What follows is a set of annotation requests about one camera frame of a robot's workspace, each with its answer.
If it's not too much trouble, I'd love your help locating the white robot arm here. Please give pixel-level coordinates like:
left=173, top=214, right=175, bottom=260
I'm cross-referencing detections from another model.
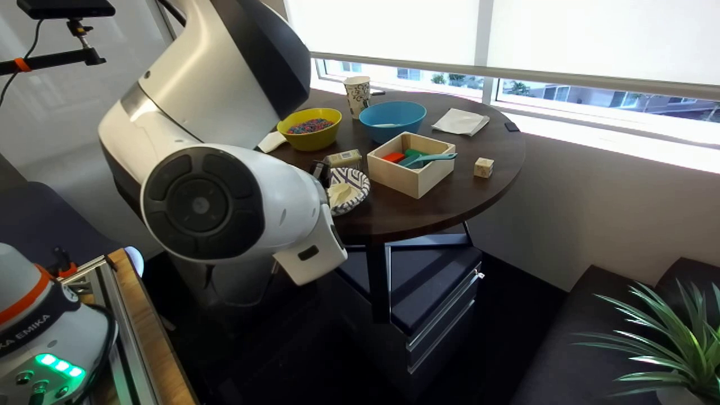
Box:
left=0, top=0, right=346, bottom=405

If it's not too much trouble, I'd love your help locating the blue bowl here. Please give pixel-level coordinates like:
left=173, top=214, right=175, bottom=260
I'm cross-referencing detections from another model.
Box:
left=361, top=101, right=429, bottom=144

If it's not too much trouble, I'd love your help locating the yellow bowl with beads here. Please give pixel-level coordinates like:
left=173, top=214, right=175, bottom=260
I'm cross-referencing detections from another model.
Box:
left=278, top=107, right=343, bottom=151

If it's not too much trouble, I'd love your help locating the patterned small plate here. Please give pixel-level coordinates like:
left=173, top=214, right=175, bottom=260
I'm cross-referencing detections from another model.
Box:
left=327, top=165, right=371, bottom=215

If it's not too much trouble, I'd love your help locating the small wooden block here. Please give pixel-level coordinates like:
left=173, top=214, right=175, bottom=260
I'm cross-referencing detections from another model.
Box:
left=327, top=147, right=363, bottom=168

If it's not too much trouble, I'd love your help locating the round dark wooden table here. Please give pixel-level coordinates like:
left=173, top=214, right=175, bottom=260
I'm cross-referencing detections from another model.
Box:
left=267, top=87, right=530, bottom=326

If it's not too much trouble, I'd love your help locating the wooden box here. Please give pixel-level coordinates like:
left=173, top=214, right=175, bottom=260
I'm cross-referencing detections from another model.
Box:
left=367, top=132, right=458, bottom=198

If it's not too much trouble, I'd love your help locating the red block in box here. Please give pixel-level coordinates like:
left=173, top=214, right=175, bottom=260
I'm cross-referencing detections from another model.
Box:
left=384, top=151, right=405, bottom=164

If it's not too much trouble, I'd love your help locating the teal scoop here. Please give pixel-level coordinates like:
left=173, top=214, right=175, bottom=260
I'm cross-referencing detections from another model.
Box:
left=402, top=151, right=458, bottom=168

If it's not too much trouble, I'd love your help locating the dark filing cabinet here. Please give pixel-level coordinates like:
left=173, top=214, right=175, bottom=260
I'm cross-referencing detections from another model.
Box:
left=330, top=231, right=486, bottom=401

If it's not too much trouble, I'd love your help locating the patterned paper cup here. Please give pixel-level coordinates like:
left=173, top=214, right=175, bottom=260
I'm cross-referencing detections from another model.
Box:
left=345, top=77, right=370, bottom=118

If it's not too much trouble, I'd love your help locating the wooden cube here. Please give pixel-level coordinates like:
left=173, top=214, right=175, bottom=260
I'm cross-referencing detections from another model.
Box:
left=472, top=156, right=496, bottom=177

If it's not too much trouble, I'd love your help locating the white napkin near window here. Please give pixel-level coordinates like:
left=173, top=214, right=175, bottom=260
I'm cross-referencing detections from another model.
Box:
left=432, top=107, right=492, bottom=137

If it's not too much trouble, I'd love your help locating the green potted plant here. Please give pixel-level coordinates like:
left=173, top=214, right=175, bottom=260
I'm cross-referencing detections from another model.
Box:
left=577, top=280, right=720, bottom=405

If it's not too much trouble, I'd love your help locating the aluminium frame robot mount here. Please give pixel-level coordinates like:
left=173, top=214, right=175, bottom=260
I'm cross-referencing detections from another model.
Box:
left=60, top=248, right=199, bottom=405

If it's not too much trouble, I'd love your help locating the camera on stand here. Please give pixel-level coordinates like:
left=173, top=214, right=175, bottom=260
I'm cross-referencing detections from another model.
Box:
left=0, top=0, right=116, bottom=77

